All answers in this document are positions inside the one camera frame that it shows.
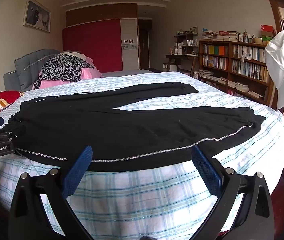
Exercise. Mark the stack of books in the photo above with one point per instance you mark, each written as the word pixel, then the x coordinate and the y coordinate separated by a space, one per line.
pixel 222 36

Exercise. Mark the red wardrobe panel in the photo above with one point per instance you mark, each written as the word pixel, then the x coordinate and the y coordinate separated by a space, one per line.
pixel 94 45

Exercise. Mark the white cap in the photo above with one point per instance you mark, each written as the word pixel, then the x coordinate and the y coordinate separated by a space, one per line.
pixel 280 65

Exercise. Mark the dark wooden door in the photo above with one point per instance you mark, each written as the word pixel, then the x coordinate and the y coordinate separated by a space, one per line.
pixel 144 47

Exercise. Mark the red box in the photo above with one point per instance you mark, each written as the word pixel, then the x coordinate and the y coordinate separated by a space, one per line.
pixel 267 28

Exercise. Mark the red patterned pillow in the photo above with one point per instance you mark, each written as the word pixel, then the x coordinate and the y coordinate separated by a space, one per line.
pixel 4 97

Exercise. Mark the leopard print cloth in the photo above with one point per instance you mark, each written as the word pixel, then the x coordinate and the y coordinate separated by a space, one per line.
pixel 64 67

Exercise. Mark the black pants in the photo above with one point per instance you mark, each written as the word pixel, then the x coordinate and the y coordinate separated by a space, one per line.
pixel 132 130

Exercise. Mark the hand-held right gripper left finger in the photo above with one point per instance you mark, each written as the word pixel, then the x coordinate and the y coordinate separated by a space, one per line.
pixel 78 172

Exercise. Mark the bed with plaid sheet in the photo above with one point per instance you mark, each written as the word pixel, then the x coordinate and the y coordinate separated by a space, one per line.
pixel 132 200

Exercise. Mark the wooden desk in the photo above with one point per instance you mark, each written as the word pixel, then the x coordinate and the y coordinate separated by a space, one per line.
pixel 182 58

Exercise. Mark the wooden bookshelf with books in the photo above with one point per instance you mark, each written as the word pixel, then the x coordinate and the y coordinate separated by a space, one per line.
pixel 242 67

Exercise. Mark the pink blanket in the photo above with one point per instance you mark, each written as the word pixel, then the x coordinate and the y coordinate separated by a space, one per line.
pixel 89 73

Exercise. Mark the framed photo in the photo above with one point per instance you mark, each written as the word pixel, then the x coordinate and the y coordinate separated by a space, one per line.
pixel 37 15

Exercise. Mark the grey padded headboard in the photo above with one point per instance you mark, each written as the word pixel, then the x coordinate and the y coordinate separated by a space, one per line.
pixel 29 67

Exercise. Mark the wardrobe with wooden top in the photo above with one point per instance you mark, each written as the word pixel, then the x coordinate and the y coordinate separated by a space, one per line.
pixel 129 35

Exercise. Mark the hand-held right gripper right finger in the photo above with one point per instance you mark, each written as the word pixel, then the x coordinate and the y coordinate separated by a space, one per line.
pixel 205 172

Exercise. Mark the small wooden shelf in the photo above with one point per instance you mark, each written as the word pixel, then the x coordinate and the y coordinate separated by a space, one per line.
pixel 187 40

